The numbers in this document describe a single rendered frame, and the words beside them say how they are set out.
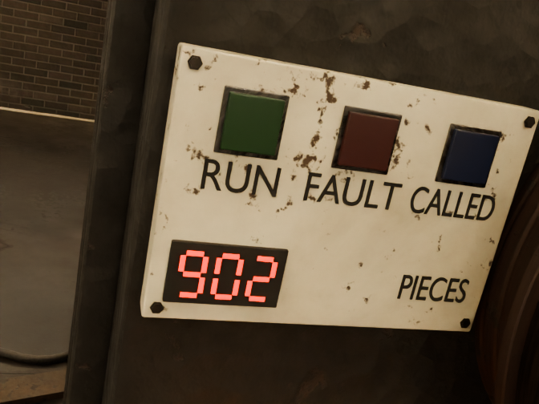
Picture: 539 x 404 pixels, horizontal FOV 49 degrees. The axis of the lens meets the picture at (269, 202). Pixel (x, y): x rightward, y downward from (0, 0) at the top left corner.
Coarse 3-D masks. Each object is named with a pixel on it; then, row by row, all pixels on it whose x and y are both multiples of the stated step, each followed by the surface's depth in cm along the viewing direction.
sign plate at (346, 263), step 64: (192, 64) 35; (256, 64) 36; (192, 128) 36; (320, 128) 38; (448, 128) 41; (512, 128) 42; (192, 192) 38; (256, 192) 39; (320, 192) 40; (384, 192) 41; (448, 192) 42; (512, 192) 44; (192, 256) 39; (256, 256) 40; (320, 256) 41; (384, 256) 43; (448, 256) 44; (256, 320) 42; (320, 320) 43; (384, 320) 45; (448, 320) 46
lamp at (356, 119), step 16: (352, 112) 38; (352, 128) 38; (368, 128) 39; (384, 128) 39; (352, 144) 39; (368, 144) 39; (384, 144) 39; (352, 160) 39; (368, 160) 39; (384, 160) 40
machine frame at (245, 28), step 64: (128, 0) 42; (192, 0) 36; (256, 0) 37; (320, 0) 38; (384, 0) 39; (448, 0) 40; (512, 0) 41; (128, 64) 44; (320, 64) 39; (384, 64) 40; (448, 64) 41; (512, 64) 43; (128, 128) 45; (128, 192) 47; (128, 256) 42; (128, 320) 42; (192, 320) 43; (128, 384) 43; (192, 384) 44; (256, 384) 46; (320, 384) 48; (384, 384) 49; (448, 384) 51
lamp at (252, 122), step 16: (240, 96) 36; (256, 96) 36; (240, 112) 36; (256, 112) 36; (272, 112) 37; (224, 128) 36; (240, 128) 36; (256, 128) 37; (272, 128) 37; (224, 144) 37; (240, 144) 37; (256, 144) 37; (272, 144) 37
